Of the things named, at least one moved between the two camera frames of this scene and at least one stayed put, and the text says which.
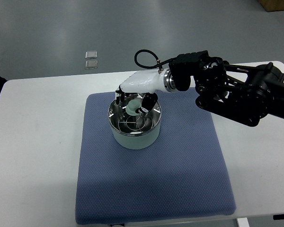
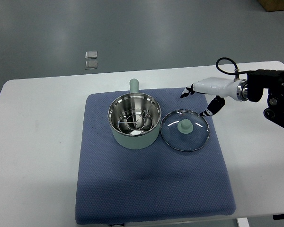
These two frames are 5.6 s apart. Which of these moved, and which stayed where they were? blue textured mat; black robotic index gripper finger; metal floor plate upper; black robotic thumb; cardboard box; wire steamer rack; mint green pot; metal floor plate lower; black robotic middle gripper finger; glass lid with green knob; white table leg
Moved: black robotic index gripper finger; black robotic middle gripper finger; black robotic thumb; glass lid with green knob
Stayed: metal floor plate lower; mint green pot; metal floor plate upper; blue textured mat; cardboard box; white table leg; wire steamer rack
